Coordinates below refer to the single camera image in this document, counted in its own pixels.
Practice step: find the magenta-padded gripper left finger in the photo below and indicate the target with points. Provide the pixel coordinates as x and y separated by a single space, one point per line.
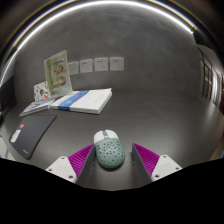
61 166

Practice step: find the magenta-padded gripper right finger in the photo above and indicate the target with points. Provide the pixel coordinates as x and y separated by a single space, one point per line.
165 165

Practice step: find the mint and white perforated mouse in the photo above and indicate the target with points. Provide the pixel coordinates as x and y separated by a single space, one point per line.
109 151

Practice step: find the black mouse pad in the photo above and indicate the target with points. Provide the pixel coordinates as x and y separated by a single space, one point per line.
31 133

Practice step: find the grey striped book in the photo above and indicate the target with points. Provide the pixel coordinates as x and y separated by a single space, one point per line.
35 106

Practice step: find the white book with blue band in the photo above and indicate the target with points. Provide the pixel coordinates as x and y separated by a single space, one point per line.
88 100

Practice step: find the small white sticker card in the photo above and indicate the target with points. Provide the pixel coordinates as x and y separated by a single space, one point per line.
40 91

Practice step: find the dark monitor screen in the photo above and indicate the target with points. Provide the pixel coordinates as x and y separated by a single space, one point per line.
7 95

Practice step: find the green standing brochure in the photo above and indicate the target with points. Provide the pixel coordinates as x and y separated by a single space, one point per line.
58 75

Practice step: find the black-framed glass partition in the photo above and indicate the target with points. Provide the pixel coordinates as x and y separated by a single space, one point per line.
208 75

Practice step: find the white LED light strip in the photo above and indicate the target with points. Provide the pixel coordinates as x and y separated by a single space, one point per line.
100 4

